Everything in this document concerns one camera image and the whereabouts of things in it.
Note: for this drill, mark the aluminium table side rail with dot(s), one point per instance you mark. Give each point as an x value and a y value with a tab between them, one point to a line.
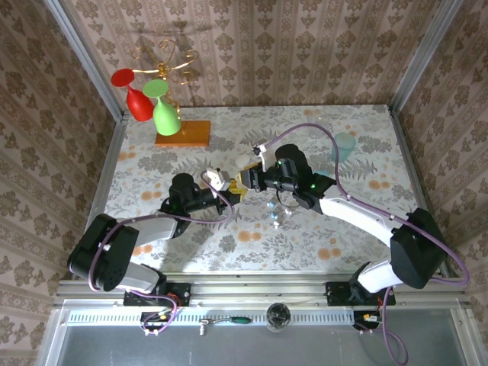
104	183
413	171

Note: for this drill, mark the clear glass cup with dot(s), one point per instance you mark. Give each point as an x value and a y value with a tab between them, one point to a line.
318	119

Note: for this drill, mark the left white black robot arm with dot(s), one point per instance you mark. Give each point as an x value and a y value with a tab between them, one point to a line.
156	228

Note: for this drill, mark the aluminium frame post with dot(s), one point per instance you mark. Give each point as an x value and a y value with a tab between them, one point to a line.
90	61
422	57

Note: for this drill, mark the orange wooden rack base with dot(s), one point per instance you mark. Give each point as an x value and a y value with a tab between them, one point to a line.
194	133

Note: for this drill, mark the teal translucent plastic cup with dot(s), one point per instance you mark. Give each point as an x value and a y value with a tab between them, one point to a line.
346	146

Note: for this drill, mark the aluminium table long rail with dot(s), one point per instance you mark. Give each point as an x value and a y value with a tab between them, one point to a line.
259	289

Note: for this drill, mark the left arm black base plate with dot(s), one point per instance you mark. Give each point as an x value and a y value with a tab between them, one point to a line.
181	293

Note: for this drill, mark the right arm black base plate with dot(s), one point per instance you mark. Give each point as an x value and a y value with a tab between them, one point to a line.
335	293

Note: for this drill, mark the grey metal panel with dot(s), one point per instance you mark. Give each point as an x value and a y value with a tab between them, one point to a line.
244	348

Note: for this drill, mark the black round camera dome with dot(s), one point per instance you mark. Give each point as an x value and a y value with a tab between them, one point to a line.
278	316

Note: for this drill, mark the black power connector block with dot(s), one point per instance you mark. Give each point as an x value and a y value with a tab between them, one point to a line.
152	317
362	319

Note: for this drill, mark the red plastic wine glass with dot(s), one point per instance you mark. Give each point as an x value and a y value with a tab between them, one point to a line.
139	104

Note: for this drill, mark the green plastic wine glass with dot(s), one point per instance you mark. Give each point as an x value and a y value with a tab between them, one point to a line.
165	118

